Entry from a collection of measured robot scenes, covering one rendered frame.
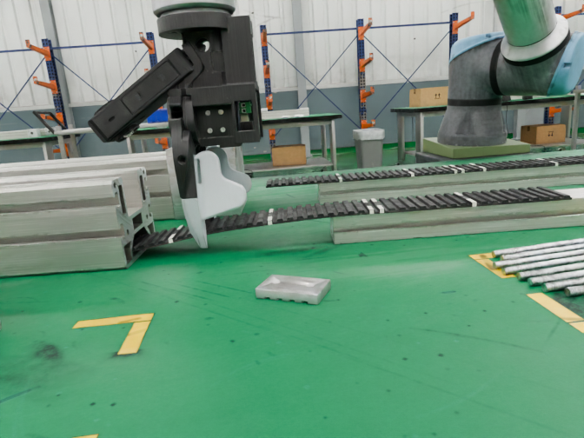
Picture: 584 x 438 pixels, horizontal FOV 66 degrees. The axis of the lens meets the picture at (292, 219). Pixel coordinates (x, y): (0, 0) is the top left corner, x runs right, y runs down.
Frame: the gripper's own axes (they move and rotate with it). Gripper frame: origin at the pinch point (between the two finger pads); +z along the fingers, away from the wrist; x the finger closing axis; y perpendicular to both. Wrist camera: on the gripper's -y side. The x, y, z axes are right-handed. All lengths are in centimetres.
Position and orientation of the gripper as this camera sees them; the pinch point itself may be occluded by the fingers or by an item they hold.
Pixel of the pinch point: (201, 228)
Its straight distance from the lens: 47.3
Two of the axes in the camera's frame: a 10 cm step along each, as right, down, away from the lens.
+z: 0.8, 9.7, 2.5
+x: -0.1, -2.5, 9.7
